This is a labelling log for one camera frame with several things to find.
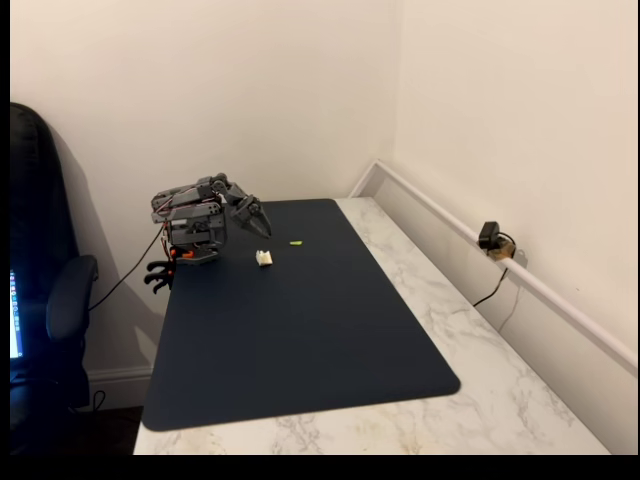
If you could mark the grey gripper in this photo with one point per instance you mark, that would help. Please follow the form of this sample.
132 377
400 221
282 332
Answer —
251 216

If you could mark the white plastic printed part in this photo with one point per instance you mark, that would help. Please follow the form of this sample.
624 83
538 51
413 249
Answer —
264 258

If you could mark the grey SO-100 robot arm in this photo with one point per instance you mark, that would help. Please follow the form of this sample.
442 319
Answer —
192 215

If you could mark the dark blue desk mat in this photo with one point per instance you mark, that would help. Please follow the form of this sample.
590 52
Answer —
300 325

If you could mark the black clamp with orange pad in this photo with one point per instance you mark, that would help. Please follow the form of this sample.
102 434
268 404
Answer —
159 285
158 266

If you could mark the white baseboard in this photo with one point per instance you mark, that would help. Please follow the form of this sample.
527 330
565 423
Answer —
120 380

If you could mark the black office chair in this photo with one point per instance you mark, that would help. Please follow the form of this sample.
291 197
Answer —
45 225

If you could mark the black webcam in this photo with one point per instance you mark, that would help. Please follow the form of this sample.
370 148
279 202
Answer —
487 234

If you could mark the laptop with lit screen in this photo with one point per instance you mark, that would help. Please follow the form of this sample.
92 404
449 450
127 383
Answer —
16 315

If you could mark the white wall ledge rail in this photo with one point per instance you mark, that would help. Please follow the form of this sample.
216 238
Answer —
500 260

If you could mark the tan webcam mount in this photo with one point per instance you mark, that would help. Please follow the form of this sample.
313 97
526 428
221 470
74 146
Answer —
502 251

